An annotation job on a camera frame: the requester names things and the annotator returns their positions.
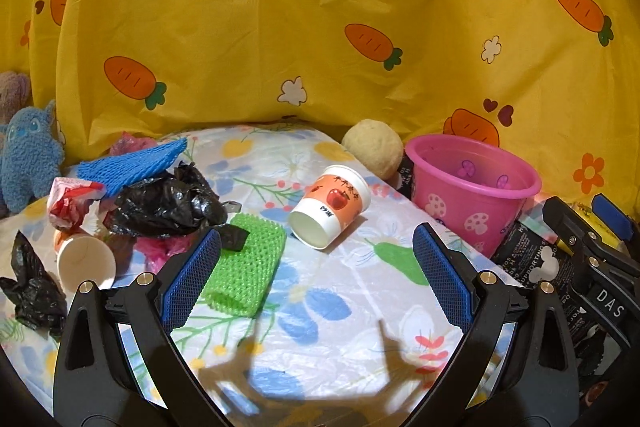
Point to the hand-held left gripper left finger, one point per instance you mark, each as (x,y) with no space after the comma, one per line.
(192,277)

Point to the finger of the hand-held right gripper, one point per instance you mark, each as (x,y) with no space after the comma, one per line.
(611,214)
(570,227)

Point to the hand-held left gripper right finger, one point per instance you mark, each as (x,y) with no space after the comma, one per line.
(442,277)

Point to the pink plastic bag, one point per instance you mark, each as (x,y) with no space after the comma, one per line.
(127,143)
(160,251)

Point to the green foam net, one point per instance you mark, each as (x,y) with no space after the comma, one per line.
(245,267)

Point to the black plastic scrap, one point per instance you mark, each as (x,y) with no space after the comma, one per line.
(234,236)

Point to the pink mushroom print bucket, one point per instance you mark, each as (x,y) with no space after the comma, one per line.
(475,212)

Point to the large black plastic bag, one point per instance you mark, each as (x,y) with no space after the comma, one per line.
(165,207)

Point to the white paper cup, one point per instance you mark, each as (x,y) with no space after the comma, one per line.
(85,262)

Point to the blue foam net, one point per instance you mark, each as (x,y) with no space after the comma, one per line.
(130,167)

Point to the apple print paper cup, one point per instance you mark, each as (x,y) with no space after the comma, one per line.
(335,202)

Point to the small black plastic bag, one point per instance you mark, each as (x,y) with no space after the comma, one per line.
(35,297)

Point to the floral plastic tablecloth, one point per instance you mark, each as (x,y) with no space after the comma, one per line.
(325,307)

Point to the red white crumpled wrapper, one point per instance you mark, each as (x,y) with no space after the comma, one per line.
(70,202)

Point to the beige round ball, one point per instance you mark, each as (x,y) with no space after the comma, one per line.
(372,147)

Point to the blue plush toy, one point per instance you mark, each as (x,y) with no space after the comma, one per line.
(25,157)

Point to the brown teddy bear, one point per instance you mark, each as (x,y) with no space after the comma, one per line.
(12,92)

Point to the yellow carrot print cloth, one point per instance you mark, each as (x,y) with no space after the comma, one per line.
(300,32)

